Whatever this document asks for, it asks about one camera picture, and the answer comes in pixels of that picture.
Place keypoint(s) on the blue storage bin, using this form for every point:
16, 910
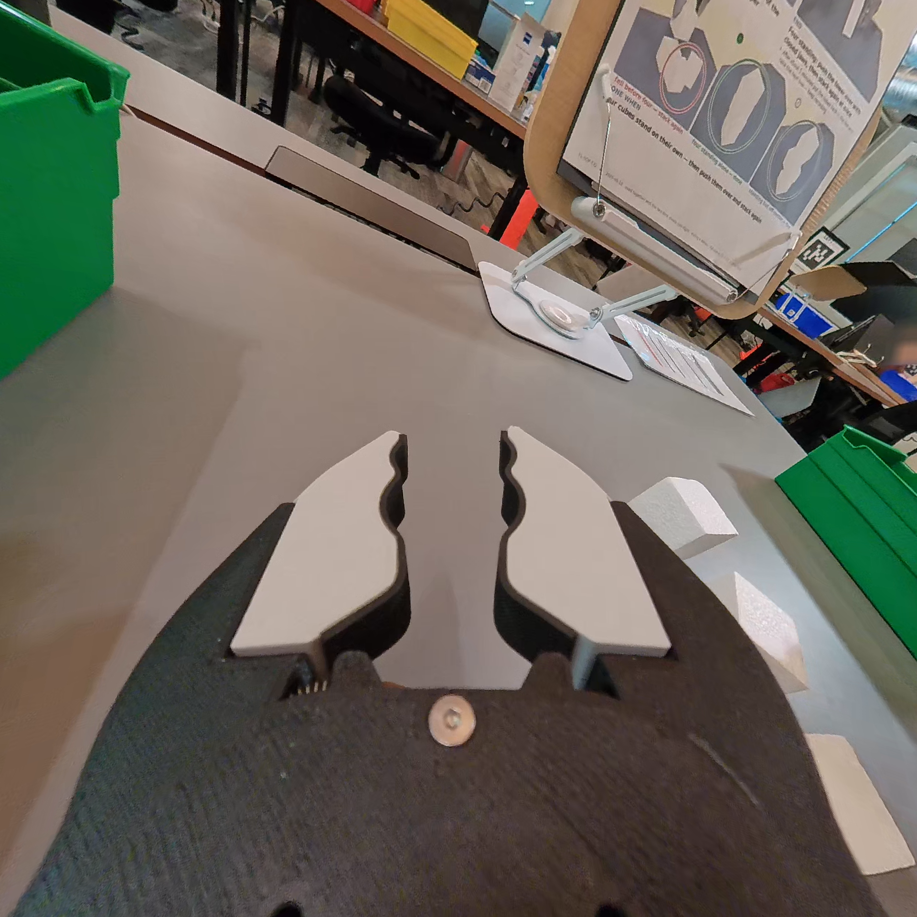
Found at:
802, 308

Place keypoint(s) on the printed instruction sheet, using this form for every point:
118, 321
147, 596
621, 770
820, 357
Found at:
716, 143

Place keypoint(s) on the white foam cube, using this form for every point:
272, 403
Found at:
766, 630
684, 516
855, 803

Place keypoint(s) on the black and white tag marker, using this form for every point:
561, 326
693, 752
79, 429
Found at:
822, 249

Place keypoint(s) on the green plastic bin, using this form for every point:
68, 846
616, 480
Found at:
859, 516
50, 216

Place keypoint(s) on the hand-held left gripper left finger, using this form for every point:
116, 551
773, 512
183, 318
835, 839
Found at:
322, 574

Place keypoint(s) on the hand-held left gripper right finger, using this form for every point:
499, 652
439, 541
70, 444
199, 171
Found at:
573, 559

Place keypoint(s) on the black office chair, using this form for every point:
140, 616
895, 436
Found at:
379, 122

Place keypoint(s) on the grey desk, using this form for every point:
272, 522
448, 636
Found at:
286, 344

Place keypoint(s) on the wooden side table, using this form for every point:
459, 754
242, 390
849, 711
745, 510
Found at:
844, 359

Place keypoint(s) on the white document stand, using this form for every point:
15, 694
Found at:
558, 316

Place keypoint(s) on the yellow plastic bin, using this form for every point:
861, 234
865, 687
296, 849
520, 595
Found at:
430, 29

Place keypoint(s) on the laminated paper sheet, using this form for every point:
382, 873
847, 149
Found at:
680, 359

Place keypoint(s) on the white cardboard box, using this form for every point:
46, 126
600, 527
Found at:
515, 62

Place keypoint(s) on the orange traffic cone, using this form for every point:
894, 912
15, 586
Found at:
517, 219

